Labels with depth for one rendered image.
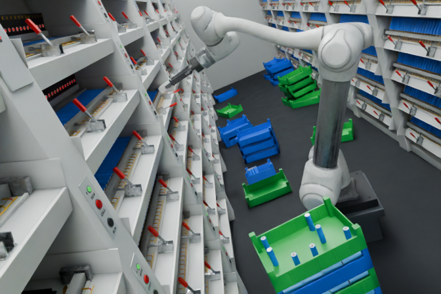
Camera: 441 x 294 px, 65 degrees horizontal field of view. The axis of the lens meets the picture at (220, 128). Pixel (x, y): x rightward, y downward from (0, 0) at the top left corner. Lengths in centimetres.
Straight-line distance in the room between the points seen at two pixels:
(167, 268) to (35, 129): 51
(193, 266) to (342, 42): 88
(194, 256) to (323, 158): 62
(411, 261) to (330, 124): 72
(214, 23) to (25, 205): 109
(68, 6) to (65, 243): 82
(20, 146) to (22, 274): 20
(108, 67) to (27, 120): 69
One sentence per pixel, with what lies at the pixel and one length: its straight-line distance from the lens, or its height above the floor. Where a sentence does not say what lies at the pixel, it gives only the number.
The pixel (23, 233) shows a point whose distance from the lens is 53.
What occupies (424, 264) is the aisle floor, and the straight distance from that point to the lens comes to 176.
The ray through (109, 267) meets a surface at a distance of 69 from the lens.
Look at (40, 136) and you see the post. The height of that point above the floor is 120.
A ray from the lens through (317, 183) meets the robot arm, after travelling 147.
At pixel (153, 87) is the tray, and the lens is 197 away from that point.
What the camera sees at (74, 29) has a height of 137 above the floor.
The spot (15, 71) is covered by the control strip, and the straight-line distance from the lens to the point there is 63.
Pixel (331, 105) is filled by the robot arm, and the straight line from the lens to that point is 134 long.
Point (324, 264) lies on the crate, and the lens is 112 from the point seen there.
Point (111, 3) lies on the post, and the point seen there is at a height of 147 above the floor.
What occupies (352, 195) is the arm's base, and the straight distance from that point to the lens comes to 174.
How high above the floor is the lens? 128
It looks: 19 degrees down
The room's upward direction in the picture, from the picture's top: 24 degrees counter-clockwise
